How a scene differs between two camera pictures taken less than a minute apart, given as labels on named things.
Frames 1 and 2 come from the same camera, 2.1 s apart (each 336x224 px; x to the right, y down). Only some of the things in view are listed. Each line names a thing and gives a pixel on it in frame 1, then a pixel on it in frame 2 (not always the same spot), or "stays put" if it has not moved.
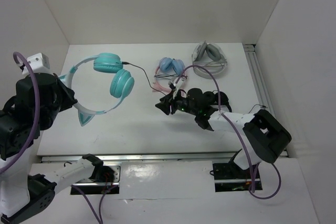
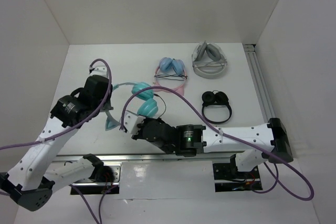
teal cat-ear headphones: [122, 82] to [147, 108]
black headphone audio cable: [126, 63] to [165, 102]
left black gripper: [70, 98] to [107, 105]
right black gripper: [165, 105] to [138, 135]
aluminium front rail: [191, 157] stays put
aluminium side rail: [258, 74] stays put
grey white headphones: [210, 56] stays put
